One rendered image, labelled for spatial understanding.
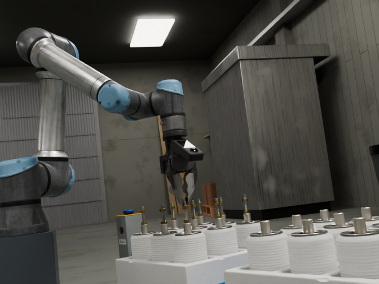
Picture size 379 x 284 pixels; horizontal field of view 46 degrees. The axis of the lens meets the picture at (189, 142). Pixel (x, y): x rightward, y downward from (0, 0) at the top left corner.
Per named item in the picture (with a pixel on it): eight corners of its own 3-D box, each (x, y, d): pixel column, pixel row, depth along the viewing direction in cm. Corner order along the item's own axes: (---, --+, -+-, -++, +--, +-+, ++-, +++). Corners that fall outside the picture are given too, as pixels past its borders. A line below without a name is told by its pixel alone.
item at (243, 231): (245, 278, 146) (238, 222, 148) (274, 278, 142) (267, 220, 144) (235, 285, 137) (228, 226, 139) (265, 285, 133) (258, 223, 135)
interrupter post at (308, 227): (310, 236, 92) (308, 220, 93) (300, 236, 94) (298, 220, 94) (317, 234, 94) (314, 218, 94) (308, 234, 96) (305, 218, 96)
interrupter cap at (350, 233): (369, 238, 80) (369, 234, 80) (332, 238, 85) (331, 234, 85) (390, 232, 84) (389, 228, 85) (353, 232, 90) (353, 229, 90)
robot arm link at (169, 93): (161, 87, 139) (186, 81, 136) (164, 121, 138) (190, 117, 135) (149, 82, 132) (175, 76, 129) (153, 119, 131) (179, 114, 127)
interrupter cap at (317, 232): (313, 238, 89) (313, 234, 89) (283, 238, 94) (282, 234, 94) (335, 233, 93) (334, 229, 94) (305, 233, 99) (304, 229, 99)
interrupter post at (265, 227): (267, 236, 101) (264, 221, 102) (259, 236, 103) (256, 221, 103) (273, 234, 103) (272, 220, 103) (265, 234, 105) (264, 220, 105)
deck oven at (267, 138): (355, 208, 498) (329, 43, 520) (259, 221, 470) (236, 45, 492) (292, 208, 642) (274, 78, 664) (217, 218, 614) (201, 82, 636)
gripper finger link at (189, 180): (188, 204, 134) (184, 173, 135) (197, 203, 129) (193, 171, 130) (179, 205, 133) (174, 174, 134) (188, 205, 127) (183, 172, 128)
